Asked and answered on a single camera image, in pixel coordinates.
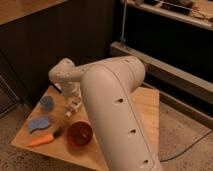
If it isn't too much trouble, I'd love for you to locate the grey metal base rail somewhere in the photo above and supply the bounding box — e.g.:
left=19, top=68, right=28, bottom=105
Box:
left=110, top=42, right=213, bottom=130

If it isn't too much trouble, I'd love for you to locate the blue sponge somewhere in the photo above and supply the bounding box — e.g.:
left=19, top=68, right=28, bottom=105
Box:
left=28, top=116, right=51, bottom=133

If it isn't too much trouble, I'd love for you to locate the small white bottle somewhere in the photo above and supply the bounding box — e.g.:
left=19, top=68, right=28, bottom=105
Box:
left=65, top=111, right=72, bottom=118

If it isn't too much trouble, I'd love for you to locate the orange toy carrot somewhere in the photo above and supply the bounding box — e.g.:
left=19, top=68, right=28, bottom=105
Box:
left=26, top=127, right=63, bottom=147

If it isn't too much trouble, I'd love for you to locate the brown ceramic bowl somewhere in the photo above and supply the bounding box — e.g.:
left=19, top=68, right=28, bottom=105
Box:
left=66, top=121, right=93, bottom=147

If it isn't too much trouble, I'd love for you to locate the small red white box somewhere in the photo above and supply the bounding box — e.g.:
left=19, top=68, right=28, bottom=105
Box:
left=54, top=83, right=62, bottom=92

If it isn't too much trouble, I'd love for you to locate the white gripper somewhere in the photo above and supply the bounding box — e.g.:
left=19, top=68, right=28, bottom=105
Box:
left=61, top=82, right=82, bottom=112

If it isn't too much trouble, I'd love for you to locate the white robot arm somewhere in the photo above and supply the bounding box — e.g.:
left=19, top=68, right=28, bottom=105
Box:
left=48, top=56, right=162, bottom=171

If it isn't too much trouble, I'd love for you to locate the metal shelf post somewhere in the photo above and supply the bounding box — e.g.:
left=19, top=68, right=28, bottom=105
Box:
left=120, top=0, right=127, bottom=47

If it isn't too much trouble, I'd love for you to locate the black floor cable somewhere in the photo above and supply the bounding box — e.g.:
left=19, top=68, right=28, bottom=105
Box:
left=160, top=130, right=213, bottom=163

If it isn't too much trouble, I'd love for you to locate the wooden shelf with clutter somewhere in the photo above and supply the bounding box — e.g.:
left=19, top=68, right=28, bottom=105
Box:
left=126, top=0, right=213, bottom=32

